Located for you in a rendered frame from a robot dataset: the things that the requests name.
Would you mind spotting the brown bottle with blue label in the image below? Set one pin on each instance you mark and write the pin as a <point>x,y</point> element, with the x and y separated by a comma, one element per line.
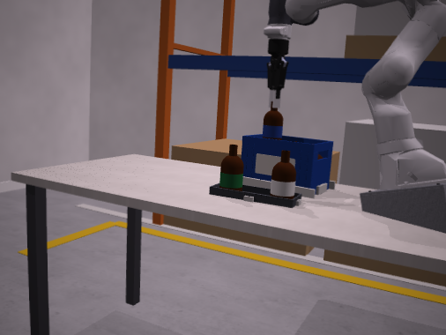
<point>273,124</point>

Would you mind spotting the blue crate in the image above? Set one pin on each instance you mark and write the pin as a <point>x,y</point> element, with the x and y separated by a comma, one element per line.
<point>260,155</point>

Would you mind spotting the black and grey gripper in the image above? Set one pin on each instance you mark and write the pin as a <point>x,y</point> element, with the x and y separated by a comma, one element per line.
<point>276,69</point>

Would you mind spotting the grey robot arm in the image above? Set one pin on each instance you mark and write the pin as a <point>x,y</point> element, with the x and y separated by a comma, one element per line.
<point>403,163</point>

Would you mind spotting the brown bottle with green label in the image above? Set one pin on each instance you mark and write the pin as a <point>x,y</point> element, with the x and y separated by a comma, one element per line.
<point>231,170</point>

